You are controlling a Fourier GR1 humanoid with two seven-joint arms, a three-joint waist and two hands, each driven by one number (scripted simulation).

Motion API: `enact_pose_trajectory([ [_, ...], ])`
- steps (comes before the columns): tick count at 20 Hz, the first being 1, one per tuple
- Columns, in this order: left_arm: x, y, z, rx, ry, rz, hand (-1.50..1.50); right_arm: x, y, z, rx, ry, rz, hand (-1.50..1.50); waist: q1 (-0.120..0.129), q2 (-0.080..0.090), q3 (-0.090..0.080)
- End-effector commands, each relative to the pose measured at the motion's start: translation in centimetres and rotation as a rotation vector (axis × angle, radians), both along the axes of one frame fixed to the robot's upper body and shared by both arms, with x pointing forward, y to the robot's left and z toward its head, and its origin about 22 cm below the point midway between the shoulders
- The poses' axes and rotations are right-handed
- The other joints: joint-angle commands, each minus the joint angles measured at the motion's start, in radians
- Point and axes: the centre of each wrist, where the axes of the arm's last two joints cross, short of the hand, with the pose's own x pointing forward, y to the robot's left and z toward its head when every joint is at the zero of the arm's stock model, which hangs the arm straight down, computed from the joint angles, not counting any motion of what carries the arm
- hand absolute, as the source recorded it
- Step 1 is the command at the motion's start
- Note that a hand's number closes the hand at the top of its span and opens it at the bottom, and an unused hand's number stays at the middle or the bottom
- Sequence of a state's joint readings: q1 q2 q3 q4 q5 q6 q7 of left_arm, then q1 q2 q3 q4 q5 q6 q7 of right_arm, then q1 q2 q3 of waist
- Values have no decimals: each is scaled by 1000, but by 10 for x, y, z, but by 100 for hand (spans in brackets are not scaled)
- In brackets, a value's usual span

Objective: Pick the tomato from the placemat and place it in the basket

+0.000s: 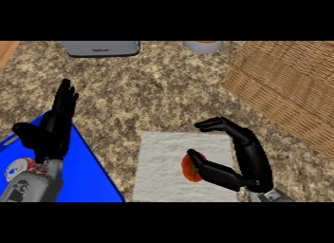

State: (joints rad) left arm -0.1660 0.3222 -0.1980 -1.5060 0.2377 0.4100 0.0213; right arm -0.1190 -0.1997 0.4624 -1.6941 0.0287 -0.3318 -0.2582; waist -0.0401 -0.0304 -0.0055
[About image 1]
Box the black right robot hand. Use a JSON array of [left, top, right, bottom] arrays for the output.
[[187, 116, 275, 194]]

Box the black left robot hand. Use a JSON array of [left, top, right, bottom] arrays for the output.
[[13, 78, 80, 164]]

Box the red tomato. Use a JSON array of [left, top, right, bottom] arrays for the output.
[[181, 151, 209, 183]]

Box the white placemat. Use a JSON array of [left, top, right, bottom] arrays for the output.
[[131, 131, 243, 203]]

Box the wicker basket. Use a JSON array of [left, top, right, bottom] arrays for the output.
[[221, 41, 334, 159]]

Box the red can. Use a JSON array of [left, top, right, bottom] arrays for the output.
[[4, 157, 49, 183]]

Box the blue tray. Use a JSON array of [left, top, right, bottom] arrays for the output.
[[0, 112, 126, 203]]

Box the grey appliance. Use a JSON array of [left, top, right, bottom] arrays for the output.
[[61, 41, 142, 58]]

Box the grey round container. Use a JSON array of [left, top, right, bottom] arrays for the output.
[[182, 41, 224, 55]]

